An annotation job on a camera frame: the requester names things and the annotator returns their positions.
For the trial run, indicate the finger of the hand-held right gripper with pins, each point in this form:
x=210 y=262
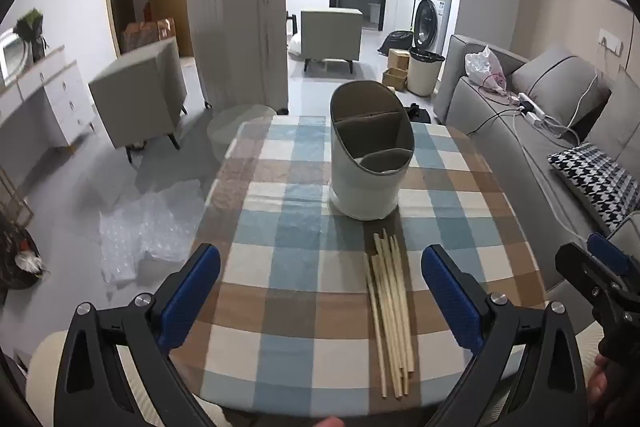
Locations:
x=607 y=252
x=580 y=269

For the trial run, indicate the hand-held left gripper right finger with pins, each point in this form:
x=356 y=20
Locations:
x=450 y=302

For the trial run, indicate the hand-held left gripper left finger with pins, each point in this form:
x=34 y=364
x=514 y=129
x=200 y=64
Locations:
x=192 y=292

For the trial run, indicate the pile of wooden chopsticks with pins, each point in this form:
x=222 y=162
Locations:
x=395 y=307

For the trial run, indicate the grey white utensil holder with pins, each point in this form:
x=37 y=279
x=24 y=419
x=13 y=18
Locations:
x=365 y=187

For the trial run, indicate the person's right hand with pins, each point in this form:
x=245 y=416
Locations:
x=597 y=382

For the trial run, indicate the houndstooth pillow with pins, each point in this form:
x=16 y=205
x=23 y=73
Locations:
x=595 y=182

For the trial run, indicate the bubble wrap sheet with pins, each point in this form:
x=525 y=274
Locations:
x=145 y=227

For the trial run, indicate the checked tablecloth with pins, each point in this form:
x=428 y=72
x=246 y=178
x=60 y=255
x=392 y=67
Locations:
x=280 y=207

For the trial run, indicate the grey sofa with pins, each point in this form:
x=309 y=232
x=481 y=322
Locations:
x=500 y=147

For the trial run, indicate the white power strip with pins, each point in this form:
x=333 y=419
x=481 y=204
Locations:
x=530 y=112

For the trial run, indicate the beige round stool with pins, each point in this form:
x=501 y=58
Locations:
x=42 y=357

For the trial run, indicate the grey sofa cushion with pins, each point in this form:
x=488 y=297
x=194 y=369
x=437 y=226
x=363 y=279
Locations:
x=555 y=82

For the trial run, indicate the black bag with trash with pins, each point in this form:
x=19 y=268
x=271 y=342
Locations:
x=15 y=252

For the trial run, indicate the black backpack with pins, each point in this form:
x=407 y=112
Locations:
x=417 y=113

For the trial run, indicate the grey bedside cabinet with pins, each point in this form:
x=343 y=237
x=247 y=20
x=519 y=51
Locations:
x=330 y=34
x=135 y=102

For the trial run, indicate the white plastic bag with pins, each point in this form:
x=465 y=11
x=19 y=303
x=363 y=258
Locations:
x=480 y=64

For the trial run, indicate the beige trash bin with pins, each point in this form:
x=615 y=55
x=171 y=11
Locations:
x=422 y=74

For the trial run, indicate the cardboard box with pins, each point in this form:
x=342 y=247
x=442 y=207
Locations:
x=398 y=58
x=395 y=78

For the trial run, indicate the white dresser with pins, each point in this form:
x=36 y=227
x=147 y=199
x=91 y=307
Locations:
x=55 y=97

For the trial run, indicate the beige hard suitcase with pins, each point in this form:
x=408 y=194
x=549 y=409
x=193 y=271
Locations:
x=235 y=42

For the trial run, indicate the white washing machine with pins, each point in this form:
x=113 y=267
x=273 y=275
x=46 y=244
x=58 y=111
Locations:
x=435 y=7

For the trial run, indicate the round mirror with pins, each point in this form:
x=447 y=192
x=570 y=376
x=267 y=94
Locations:
x=12 y=54

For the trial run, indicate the potted plant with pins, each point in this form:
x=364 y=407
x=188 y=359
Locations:
x=30 y=27

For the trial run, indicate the wall socket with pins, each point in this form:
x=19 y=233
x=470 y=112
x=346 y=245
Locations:
x=610 y=42

